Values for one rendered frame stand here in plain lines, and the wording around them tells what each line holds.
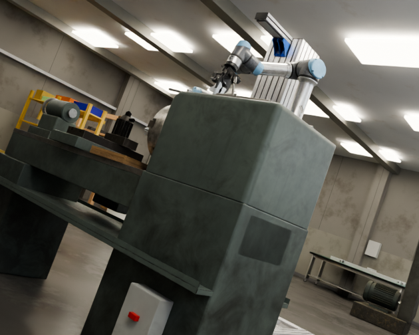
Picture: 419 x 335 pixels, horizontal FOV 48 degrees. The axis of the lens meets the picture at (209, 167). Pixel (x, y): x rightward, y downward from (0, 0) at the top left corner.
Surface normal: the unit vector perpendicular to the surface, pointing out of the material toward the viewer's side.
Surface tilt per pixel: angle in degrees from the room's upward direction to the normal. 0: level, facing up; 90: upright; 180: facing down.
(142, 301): 90
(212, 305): 90
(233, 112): 90
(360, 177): 90
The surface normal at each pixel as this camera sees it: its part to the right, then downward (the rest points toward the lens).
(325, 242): -0.60, -0.29
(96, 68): 0.72, 0.21
